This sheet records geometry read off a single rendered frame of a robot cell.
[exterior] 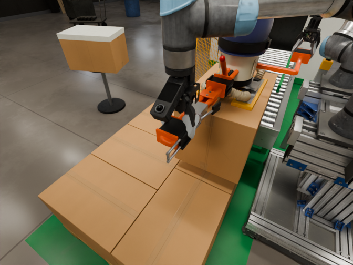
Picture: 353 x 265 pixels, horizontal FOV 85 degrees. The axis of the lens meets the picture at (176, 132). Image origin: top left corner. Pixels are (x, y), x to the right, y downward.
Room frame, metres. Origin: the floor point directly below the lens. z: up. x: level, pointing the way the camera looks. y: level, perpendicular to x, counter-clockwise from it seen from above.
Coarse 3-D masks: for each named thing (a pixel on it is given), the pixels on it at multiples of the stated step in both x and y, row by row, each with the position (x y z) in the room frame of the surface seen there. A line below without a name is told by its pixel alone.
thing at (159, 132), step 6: (174, 120) 0.46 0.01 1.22; (180, 120) 0.46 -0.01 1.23; (162, 126) 0.44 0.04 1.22; (168, 126) 0.44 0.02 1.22; (174, 126) 0.44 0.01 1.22; (180, 126) 0.44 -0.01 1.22; (156, 132) 0.42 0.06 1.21; (162, 132) 0.41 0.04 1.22; (168, 132) 0.41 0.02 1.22; (174, 132) 0.41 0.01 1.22; (180, 132) 0.41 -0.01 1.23; (168, 138) 0.40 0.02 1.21; (174, 138) 0.39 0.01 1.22
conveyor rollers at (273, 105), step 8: (272, 48) 3.24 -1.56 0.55; (264, 56) 2.94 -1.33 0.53; (272, 56) 2.89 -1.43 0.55; (280, 56) 2.91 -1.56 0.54; (288, 56) 2.93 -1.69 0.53; (272, 64) 2.62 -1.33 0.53; (280, 64) 2.59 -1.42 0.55; (272, 72) 2.37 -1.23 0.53; (280, 88) 1.91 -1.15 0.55; (272, 96) 1.77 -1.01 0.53; (280, 96) 1.74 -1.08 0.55; (272, 104) 1.60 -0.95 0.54; (272, 112) 1.51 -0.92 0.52; (264, 120) 1.37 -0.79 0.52; (272, 120) 1.34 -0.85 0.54
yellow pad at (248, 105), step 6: (252, 78) 1.02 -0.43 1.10; (264, 78) 1.02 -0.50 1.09; (264, 84) 0.96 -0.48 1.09; (240, 90) 0.89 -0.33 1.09; (246, 90) 0.84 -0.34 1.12; (252, 90) 0.88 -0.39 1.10; (258, 90) 0.89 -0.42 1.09; (252, 96) 0.82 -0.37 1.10; (258, 96) 0.84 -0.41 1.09; (234, 102) 0.78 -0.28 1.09; (240, 102) 0.78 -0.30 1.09; (246, 102) 0.77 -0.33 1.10; (252, 102) 0.78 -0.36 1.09; (246, 108) 0.74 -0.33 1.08; (252, 108) 0.74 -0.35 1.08
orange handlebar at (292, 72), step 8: (264, 64) 0.93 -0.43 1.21; (296, 64) 0.93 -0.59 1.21; (280, 72) 0.88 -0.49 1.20; (288, 72) 0.86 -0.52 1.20; (296, 72) 0.85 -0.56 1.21; (208, 88) 0.69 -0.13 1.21; (200, 96) 0.63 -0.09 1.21; (208, 96) 0.62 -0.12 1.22; (216, 96) 0.64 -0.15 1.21; (208, 104) 0.58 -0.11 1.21; (160, 136) 0.41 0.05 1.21; (168, 144) 0.38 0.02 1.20
